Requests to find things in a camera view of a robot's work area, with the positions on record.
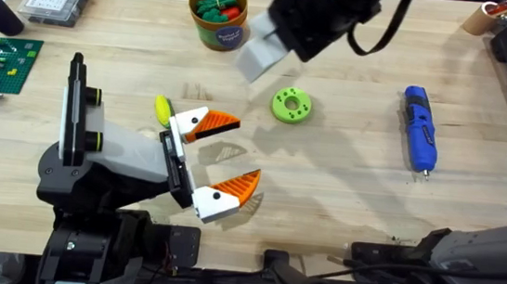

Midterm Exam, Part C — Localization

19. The black upright left wrist plate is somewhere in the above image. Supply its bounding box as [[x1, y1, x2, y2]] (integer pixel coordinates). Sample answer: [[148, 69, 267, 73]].
[[56, 50, 112, 171]]

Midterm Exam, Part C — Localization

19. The yellow toy corn cob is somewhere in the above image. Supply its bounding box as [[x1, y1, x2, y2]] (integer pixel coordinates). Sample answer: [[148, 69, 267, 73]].
[[151, 94, 177, 131]]

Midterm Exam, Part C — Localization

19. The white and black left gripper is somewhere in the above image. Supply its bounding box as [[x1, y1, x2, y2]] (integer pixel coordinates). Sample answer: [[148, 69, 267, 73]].
[[33, 90, 268, 231]]

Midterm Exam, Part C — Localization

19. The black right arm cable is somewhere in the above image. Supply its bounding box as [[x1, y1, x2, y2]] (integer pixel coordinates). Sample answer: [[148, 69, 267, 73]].
[[344, 0, 416, 62]]

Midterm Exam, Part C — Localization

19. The blue electric screwdriver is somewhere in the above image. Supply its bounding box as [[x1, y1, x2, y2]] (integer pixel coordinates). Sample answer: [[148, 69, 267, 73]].
[[394, 84, 445, 182]]

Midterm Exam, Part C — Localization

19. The orange tub of toy vegetables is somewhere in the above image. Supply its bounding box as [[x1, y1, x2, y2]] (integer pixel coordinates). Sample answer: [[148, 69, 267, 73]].
[[183, 0, 251, 55]]

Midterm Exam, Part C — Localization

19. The green disc with holes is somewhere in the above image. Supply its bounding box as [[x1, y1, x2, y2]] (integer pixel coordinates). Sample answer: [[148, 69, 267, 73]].
[[268, 84, 315, 127]]

